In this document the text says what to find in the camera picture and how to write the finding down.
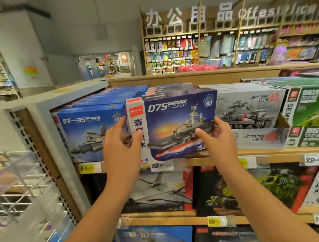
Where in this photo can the wooden shelf unit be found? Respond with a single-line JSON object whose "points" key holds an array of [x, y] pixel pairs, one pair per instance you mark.
{"points": [[199, 77]]}

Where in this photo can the person's left forearm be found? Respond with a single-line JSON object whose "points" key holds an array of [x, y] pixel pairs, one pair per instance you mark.
{"points": [[99, 219]]}

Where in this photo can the person's left hand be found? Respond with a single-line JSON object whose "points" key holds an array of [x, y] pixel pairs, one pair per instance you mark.
{"points": [[122, 164]]}

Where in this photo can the row of grey vehicle boxes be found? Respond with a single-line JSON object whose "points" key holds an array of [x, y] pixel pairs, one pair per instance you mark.
{"points": [[249, 107]]}

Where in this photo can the tall white shelf unit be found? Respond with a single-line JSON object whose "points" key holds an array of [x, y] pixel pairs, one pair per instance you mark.
{"points": [[6, 80]]}

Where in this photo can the row of blue warship boxes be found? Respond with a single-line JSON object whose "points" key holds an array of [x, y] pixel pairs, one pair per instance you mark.
{"points": [[169, 88]]}

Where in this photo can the person's right hand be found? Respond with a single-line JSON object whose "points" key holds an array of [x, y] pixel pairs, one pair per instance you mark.
{"points": [[222, 147]]}

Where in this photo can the row of green tank boxes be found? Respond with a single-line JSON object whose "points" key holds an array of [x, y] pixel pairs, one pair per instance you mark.
{"points": [[306, 107]]}

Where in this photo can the yellow wall sign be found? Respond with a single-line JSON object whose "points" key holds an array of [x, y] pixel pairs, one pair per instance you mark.
{"points": [[31, 70]]}

